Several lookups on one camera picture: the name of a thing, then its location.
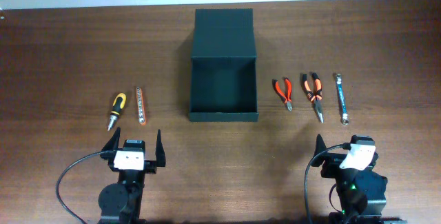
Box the yellow black screwdriver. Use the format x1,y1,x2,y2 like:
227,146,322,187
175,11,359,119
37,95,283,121
107,93,127,131

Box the small red cutting pliers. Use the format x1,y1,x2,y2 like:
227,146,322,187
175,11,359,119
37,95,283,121
272,77,292,111

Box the right black cable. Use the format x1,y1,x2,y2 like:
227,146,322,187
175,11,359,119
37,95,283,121
303,143,352,224

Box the orange black needle-nose pliers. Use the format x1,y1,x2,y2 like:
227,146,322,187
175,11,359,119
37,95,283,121
302,72,324,123

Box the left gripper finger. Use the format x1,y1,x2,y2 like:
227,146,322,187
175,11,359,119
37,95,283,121
155,130,166,167
101,127,121,152

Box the silver blue wrench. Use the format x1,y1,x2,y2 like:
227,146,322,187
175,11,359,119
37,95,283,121
336,74,349,125

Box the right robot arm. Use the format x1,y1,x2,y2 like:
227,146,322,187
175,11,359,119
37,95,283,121
305,135,406,224

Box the black cable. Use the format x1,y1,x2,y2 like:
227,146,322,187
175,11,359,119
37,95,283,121
303,143,352,224
55,150,116,224

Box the left black cable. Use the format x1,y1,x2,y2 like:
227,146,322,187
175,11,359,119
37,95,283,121
55,150,116,224

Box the orange bit holder strip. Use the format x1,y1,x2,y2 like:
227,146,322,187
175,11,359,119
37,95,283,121
136,87,147,125

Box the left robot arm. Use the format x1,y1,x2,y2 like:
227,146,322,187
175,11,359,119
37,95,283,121
98,128,166,224

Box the black open box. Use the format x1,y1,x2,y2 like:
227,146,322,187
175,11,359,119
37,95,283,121
189,8,259,122

